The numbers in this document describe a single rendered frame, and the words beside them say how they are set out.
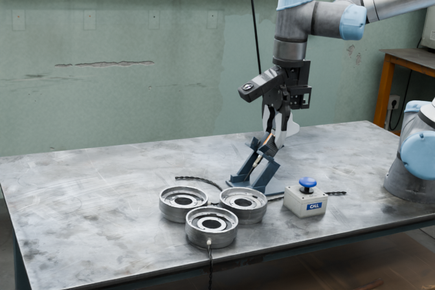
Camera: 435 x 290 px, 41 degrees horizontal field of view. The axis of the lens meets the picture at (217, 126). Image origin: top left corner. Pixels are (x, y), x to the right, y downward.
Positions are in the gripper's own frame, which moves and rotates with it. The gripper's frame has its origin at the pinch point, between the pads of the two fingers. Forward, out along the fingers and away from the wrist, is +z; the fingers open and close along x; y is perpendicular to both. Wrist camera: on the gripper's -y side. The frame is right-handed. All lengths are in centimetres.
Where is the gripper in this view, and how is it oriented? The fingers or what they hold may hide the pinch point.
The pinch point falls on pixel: (271, 140)
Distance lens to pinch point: 138.5
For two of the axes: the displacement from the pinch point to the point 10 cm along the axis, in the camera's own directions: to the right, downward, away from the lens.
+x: -4.6, -3.3, 8.3
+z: -0.7, 9.4, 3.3
